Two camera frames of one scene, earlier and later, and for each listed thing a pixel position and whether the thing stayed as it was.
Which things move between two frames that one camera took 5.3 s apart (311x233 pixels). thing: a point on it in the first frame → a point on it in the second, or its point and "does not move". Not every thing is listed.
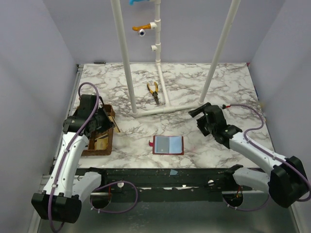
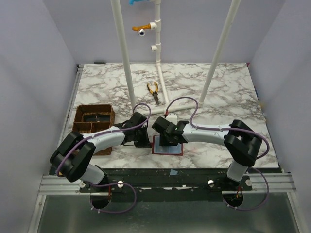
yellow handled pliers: (155, 93) does not move
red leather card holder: (167, 145) does not move
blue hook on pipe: (131, 2) does not move
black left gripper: (107, 120) → (142, 140)
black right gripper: (202, 121) → (166, 140)
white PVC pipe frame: (156, 25) does not move
